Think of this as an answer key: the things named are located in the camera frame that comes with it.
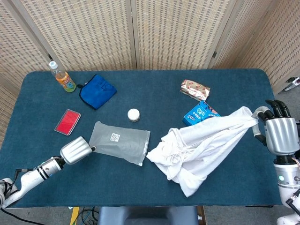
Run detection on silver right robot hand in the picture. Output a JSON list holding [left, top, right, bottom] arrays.
[[252, 99, 300, 156]]

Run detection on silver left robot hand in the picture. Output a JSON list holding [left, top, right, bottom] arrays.
[[60, 136, 97, 165]]

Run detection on frosted plastic zip bag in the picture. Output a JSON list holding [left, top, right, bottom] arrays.
[[88, 120, 151, 166]]

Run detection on white clothes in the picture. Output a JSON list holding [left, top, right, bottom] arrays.
[[146, 105, 260, 198]]

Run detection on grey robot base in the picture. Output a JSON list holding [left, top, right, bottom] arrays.
[[97, 206, 199, 225]]

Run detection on red flat clear case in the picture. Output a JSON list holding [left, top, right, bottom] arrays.
[[54, 108, 82, 136]]

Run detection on white device on floor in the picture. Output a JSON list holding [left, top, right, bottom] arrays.
[[285, 76, 300, 91]]

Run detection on blue folded microfiber cloth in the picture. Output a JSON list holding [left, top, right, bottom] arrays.
[[77, 74, 118, 110]]

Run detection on teal table cover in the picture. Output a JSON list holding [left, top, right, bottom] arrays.
[[0, 68, 279, 209]]

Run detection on yellow floor strip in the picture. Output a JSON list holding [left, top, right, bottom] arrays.
[[70, 206, 80, 225]]

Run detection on orange Qoo drink bottle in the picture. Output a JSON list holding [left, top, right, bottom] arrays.
[[48, 61, 77, 93]]

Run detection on blue cookie box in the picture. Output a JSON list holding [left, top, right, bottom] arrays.
[[182, 100, 221, 126]]

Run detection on gold red snack package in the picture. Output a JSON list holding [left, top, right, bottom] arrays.
[[180, 79, 211, 101]]

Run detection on woven folding screen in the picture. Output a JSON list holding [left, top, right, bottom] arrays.
[[0, 0, 300, 146]]

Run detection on floor cable bundle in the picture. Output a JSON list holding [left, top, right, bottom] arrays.
[[78, 206, 100, 225]]

